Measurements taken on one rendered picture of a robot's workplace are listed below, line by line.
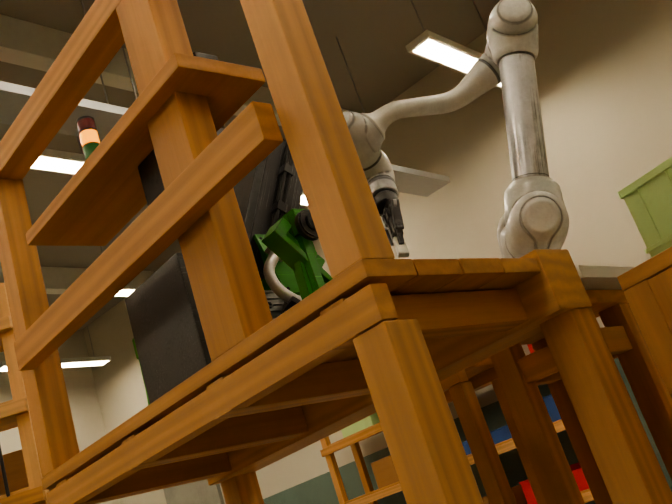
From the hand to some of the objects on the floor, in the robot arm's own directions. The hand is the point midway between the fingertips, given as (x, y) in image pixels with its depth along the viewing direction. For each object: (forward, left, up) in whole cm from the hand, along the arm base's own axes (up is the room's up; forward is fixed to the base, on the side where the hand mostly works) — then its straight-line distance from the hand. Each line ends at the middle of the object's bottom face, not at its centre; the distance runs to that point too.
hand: (400, 246), depth 232 cm
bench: (+31, -24, -114) cm, 121 cm away
